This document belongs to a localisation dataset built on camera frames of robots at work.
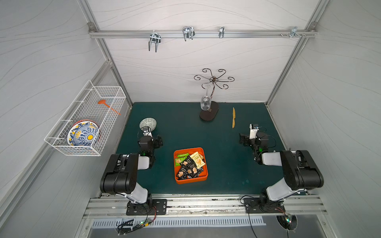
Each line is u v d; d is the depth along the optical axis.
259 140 0.73
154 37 0.78
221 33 0.78
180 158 0.88
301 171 0.48
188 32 0.77
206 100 0.92
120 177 0.45
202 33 0.79
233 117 1.11
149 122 1.05
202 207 0.75
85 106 0.69
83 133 0.62
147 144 0.70
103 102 0.78
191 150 0.91
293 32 0.77
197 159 0.86
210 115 1.14
